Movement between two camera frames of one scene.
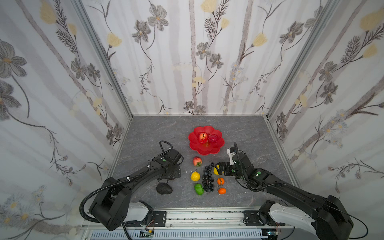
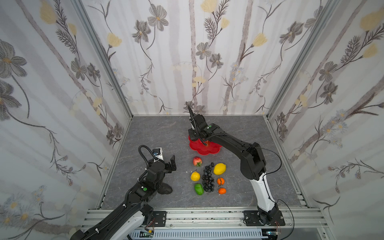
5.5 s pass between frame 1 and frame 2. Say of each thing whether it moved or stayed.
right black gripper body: moved
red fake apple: stayed
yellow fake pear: stayed
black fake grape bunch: stayed
